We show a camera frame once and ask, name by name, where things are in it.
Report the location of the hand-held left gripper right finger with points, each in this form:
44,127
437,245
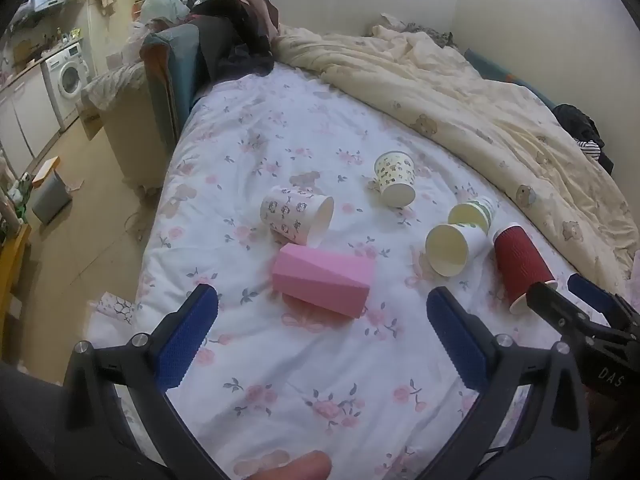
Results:
460,340

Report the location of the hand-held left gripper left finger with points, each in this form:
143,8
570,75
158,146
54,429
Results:
185,345

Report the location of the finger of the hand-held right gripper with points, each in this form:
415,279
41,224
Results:
555,307
590,291

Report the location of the red ribbed paper cup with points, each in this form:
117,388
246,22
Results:
520,262

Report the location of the green and white paper cup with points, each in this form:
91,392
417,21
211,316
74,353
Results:
475,212

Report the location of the pink faceted cup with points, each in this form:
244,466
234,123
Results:
325,277

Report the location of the white cup with black print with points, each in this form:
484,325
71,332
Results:
290,212

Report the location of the cream cup with bear print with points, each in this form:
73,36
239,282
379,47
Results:
395,175

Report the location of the person's left hand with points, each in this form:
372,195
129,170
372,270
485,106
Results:
295,467

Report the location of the striped cloth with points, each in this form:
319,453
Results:
590,149

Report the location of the black garment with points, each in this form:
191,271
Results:
580,122

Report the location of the yellow table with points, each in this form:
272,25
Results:
12,270

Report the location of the grey trash bin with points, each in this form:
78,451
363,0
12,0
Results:
50,200

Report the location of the orange box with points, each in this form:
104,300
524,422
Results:
45,169

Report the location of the cream bear print duvet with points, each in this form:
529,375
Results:
475,95

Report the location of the blue mat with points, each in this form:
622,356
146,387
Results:
500,72

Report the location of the cardboard box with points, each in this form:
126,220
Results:
91,122

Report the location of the teal headboard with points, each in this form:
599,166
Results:
175,70

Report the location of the white kitchen cabinet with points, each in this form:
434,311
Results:
25,120

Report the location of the white washing machine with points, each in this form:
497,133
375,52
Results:
67,80

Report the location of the grey patterned cloth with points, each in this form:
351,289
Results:
425,32

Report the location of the pile of dark clothes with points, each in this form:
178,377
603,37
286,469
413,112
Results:
225,35

